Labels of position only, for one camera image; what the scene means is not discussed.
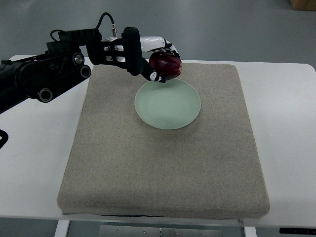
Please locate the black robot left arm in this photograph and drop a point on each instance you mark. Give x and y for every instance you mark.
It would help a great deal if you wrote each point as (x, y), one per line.
(45, 77)

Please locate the dark red apple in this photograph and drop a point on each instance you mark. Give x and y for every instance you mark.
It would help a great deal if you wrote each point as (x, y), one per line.
(166, 65)

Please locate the light green plate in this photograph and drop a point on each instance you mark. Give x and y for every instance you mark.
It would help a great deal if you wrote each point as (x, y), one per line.
(169, 106)

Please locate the white left table leg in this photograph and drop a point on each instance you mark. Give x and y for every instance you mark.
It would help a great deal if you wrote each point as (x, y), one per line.
(62, 228)

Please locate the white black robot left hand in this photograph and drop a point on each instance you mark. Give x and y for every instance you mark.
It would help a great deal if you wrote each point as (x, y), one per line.
(132, 52)

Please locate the grey metal table crossbar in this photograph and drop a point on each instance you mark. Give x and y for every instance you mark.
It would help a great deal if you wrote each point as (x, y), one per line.
(130, 231)

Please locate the white right table leg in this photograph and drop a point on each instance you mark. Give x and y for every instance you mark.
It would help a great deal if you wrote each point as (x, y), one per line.
(250, 232)

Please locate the beige fabric cushion mat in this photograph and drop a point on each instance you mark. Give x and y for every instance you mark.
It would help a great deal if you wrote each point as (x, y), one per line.
(121, 166)

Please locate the black table control panel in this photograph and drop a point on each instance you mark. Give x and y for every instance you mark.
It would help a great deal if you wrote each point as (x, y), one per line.
(298, 231)

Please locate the cardboard box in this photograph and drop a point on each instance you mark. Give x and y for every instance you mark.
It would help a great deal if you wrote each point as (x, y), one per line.
(303, 5)

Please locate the white table leg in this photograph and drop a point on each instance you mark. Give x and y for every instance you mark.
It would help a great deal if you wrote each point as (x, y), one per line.
(250, 232)
(62, 228)

